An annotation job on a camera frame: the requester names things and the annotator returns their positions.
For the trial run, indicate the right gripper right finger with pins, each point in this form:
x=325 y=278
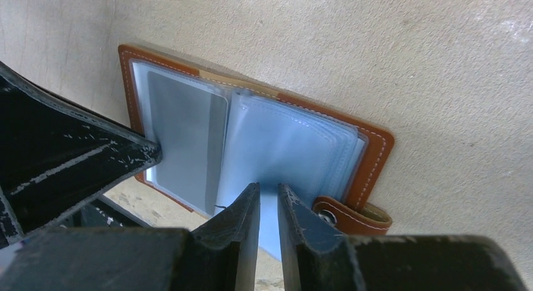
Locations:
x=317 y=256

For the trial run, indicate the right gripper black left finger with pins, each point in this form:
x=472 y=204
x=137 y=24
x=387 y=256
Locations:
x=221 y=254

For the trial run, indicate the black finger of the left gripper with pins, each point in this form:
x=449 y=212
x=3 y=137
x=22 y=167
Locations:
x=58 y=156

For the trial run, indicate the grey card inside holder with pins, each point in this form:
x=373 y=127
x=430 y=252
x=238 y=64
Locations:
x=188 y=118

